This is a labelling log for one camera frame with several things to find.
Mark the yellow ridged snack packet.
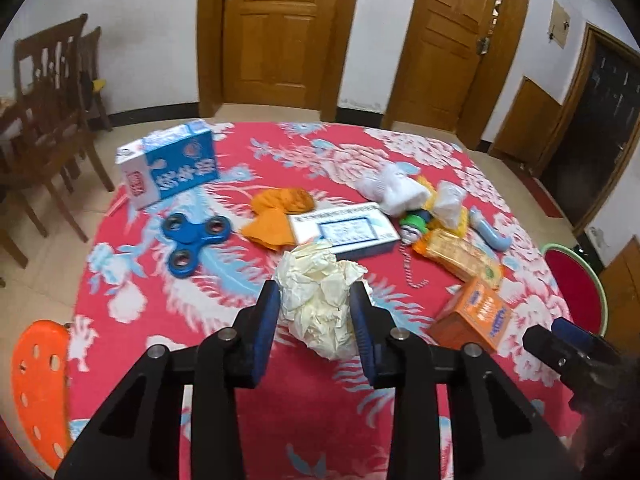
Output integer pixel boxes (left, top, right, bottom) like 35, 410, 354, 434
412, 228, 503, 290

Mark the dark entrance door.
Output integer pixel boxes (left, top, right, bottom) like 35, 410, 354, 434
539, 24, 640, 241

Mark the blue fidget spinner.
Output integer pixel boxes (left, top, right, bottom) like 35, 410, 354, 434
161, 212, 236, 277

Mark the blue curved plastic handle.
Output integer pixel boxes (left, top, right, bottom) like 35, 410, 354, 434
469, 206, 512, 252

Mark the red doormat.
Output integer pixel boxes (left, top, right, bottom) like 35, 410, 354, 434
520, 175, 563, 218

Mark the blue and white milk carton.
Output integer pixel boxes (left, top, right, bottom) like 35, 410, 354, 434
115, 120, 221, 211

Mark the clear plastic bag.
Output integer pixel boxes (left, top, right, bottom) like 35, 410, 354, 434
432, 180, 468, 233

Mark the cream paper ball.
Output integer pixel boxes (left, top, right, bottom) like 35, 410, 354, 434
272, 239, 373, 361

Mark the wooden chair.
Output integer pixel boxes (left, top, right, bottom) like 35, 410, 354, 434
77, 27, 113, 133
0, 14, 116, 243

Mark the red floral tablecloth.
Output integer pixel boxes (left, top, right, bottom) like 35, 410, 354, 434
67, 120, 583, 480

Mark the white and blue flat box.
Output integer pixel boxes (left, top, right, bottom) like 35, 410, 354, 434
287, 201, 401, 261

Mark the orange cardboard box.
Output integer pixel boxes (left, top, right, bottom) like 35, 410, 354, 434
427, 278, 513, 356

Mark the white plastic bag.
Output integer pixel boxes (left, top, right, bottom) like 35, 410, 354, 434
356, 164, 432, 218

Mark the green toy with bead chain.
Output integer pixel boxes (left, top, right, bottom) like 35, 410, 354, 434
400, 208, 433, 291

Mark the orange cloth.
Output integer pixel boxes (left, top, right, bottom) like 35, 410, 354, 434
240, 186, 317, 252

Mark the wooden cabinet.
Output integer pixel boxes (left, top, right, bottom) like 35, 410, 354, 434
599, 235, 640, 313

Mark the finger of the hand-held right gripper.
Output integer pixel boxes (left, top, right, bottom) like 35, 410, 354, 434
522, 325, 581, 386
551, 316, 608, 348

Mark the red basin with green rim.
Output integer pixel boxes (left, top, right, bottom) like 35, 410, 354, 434
540, 242, 608, 336

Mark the low wooden wall panel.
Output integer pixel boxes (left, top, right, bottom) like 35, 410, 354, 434
490, 76, 566, 163

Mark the wall electrical box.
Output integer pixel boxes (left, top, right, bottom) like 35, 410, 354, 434
549, 0, 572, 50

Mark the wooden panel door with lock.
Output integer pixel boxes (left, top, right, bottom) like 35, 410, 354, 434
382, 0, 533, 151

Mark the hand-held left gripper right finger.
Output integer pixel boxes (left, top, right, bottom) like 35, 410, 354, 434
348, 282, 583, 480

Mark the orange plastic stool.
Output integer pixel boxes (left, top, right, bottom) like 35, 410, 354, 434
11, 320, 73, 471

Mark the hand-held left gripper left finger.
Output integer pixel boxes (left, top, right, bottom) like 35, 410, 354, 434
54, 280, 283, 480

